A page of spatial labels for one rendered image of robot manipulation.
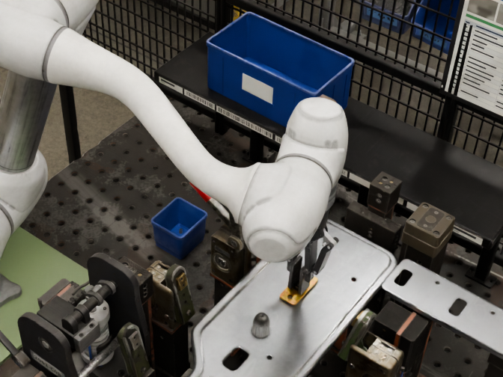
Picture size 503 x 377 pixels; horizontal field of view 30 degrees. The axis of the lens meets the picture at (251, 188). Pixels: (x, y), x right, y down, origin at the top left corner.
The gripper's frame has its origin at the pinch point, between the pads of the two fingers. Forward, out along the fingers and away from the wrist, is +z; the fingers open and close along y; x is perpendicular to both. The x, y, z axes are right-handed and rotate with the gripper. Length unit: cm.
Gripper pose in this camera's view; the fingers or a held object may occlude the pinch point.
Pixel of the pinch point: (299, 274)
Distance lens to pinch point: 179.8
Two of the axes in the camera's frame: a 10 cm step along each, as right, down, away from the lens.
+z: -0.4, 7.1, 7.0
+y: 8.0, 4.4, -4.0
